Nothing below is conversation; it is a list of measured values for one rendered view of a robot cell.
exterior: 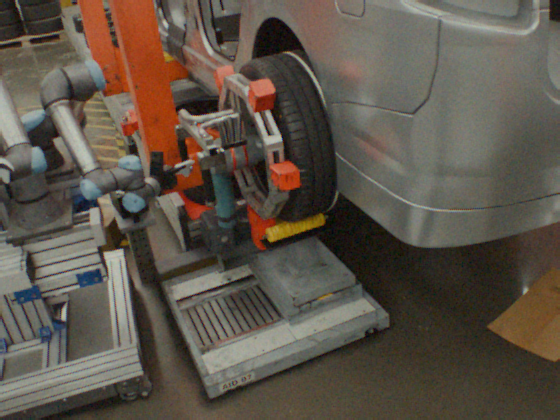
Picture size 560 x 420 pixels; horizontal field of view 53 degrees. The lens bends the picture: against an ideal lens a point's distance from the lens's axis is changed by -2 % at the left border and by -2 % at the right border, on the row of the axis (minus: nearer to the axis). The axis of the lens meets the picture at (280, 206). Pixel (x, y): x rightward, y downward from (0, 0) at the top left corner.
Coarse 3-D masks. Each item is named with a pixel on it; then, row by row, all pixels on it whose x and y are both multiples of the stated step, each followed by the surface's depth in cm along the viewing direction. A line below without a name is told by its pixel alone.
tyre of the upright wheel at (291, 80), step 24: (240, 72) 227; (264, 72) 203; (288, 72) 203; (312, 72) 204; (288, 96) 197; (312, 96) 199; (288, 120) 195; (312, 120) 198; (288, 144) 199; (312, 144) 197; (312, 168) 201; (336, 168) 204; (264, 192) 244; (312, 192) 207; (288, 216) 223
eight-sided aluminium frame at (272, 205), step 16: (224, 80) 220; (240, 80) 216; (224, 96) 227; (240, 96) 207; (256, 128) 201; (272, 128) 198; (272, 144) 196; (272, 160) 199; (240, 176) 244; (256, 192) 240; (272, 192) 205; (288, 192) 207; (256, 208) 231; (272, 208) 214
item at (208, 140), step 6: (240, 102) 210; (240, 108) 211; (234, 114) 212; (240, 114) 211; (216, 120) 209; (204, 126) 205; (210, 126) 208; (198, 132) 202; (204, 132) 199; (204, 138) 196; (210, 138) 196; (210, 144) 196
